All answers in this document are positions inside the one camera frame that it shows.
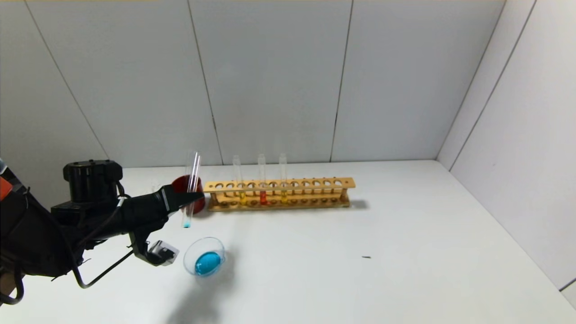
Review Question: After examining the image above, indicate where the blue pigment test tube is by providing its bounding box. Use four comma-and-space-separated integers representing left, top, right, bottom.
181, 151, 202, 229

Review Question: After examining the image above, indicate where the clear glass dish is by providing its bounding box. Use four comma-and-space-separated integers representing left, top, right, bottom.
182, 236, 235, 288

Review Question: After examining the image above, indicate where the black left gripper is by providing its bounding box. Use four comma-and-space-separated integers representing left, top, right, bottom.
121, 184, 205, 232

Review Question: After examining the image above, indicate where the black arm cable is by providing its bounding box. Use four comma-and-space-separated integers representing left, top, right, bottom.
72, 250, 135, 289

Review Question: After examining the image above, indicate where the red pigment test tube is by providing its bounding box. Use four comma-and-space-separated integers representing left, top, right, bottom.
257, 153, 269, 206

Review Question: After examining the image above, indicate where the dark red plastic cup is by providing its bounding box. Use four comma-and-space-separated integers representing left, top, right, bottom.
171, 175, 207, 214

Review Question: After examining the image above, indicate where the wooden test tube rack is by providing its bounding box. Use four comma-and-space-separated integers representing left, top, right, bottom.
203, 177, 356, 212

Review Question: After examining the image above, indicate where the yellow pigment test tube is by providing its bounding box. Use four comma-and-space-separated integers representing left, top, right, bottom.
279, 153, 290, 204
232, 155, 247, 206

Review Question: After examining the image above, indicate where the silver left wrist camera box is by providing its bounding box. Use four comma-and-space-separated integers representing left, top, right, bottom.
148, 240, 179, 267

